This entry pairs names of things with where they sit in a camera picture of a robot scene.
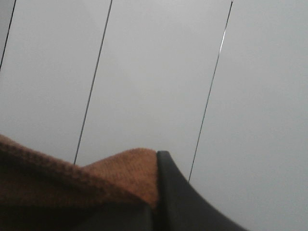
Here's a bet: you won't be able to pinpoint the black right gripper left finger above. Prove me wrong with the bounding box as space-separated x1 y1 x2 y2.
91 204 154 231

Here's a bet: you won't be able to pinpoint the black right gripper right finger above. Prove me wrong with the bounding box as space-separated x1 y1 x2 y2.
157 151 246 231

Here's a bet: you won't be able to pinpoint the brown towel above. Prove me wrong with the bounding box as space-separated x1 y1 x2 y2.
0 136 159 231

